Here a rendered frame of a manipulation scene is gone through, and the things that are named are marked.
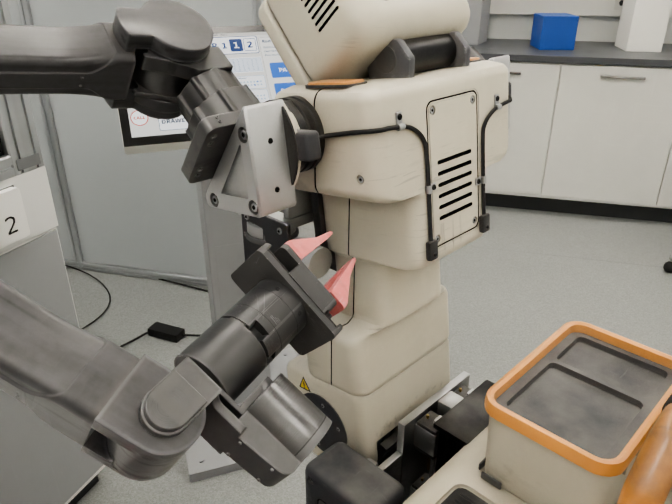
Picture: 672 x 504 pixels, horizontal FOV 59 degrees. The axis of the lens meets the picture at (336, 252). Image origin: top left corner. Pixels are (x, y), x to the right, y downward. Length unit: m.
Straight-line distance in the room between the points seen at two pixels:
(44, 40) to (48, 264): 0.93
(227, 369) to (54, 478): 1.32
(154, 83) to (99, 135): 2.12
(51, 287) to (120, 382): 1.11
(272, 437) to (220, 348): 0.08
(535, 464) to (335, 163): 0.39
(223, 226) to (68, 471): 0.76
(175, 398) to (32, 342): 0.10
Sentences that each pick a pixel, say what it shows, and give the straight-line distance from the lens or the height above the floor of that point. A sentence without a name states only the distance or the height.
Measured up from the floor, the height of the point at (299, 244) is 1.12.
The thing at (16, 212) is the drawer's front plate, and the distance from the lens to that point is 1.41.
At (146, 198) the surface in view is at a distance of 2.77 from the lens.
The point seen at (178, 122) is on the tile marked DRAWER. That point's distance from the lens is 1.52.
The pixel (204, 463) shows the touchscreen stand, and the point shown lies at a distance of 1.88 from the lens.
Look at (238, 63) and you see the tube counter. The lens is 1.61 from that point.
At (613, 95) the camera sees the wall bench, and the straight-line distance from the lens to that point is 3.55.
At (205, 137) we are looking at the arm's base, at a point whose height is 1.20.
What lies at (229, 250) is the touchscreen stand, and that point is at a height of 0.60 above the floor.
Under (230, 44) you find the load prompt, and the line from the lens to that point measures 1.64.
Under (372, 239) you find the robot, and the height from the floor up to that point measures 1.04.
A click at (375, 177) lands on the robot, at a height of 1.15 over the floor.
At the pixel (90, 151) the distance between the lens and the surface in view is 2.84.
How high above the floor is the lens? 1.35
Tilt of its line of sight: 26 degrees down
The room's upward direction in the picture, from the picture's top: straight up
